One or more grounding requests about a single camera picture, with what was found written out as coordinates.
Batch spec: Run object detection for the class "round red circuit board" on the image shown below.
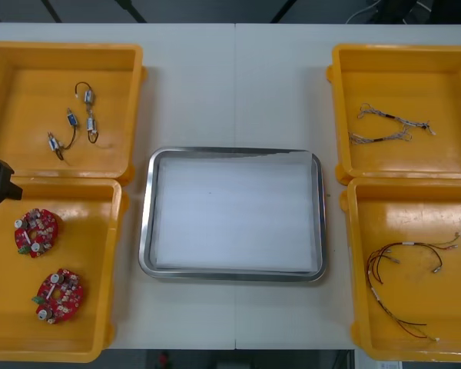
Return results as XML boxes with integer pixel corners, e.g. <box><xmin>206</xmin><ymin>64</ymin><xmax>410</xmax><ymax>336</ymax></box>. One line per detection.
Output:
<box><xmin>32</xmin><ymin>268</ymin><xmax>84</xmax><ymax>325</ymax></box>
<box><xmin>14</xmin><ymin>208</ymin><xmax>60</xmax><ymax>259</ymax></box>

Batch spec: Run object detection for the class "red black green wire harness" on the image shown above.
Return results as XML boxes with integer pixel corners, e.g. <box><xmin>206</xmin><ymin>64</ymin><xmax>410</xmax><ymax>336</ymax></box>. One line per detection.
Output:
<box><xmin>366</xmin><ymin>231</ymin><xmax>460</xmax><ymax>286</ymax></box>
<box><xmin>364</xmin><ymin>248</ymin><xmax>441</xmax><ymax>344</ymax></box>

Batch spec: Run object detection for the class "grey-white twisted wire harness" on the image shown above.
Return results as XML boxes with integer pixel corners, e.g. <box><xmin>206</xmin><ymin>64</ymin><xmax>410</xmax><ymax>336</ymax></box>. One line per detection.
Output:
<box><xmin>347</xmin><ymin>126</ymin><xmax>413</xmax><ymax>146</ymax></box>
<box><xmin>357</xmin><ymin>102</ymin><xmax>437</xmax><ymax>136</ymax></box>

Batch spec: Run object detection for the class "yellow-orange plastic bin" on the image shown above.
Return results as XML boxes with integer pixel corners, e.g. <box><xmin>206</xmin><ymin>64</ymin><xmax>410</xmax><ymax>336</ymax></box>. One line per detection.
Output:
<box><xmin>0</xmin><ymin>175</ymin><xmax>130</xmax><ymax>364</ymax></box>
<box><xmin>326</xmin><ymin>43</ymin><xmax>461</xmax><ymax>186</ymax></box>
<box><xmin>0</xmin><ymin>41</ymin><xmax>148</xmax><ymax>186</ymax></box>
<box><xmin>339</xmin><ymin>177</ymin><xmax>461</xmax><ymax>364</ymax></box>

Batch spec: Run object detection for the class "small metal solenoid white label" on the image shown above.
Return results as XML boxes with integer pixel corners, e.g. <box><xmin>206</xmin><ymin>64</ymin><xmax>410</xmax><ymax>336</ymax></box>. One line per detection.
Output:
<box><xmin>75</xmin><ymin>81</ymin><xmax>97</xmax><ymax>105</ymax></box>
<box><xmin>85</xmin><ymin>110</ymin><xmax>99</xmax><ymax>145</ymax></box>

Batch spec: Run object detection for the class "steel tray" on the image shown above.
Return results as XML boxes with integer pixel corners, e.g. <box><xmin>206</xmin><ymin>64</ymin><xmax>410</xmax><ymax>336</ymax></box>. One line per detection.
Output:
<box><xmin>138</xmin><ymin>147</ymin><xmax>328</xmax><ymax>284</ymax></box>

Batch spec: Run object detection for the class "white cable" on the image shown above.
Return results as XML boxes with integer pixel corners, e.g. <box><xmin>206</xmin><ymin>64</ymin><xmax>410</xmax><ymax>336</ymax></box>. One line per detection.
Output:
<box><xmin>345</xmin><ymin>0</ymin><xmax>382</xmax><ymax>24</ymax></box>

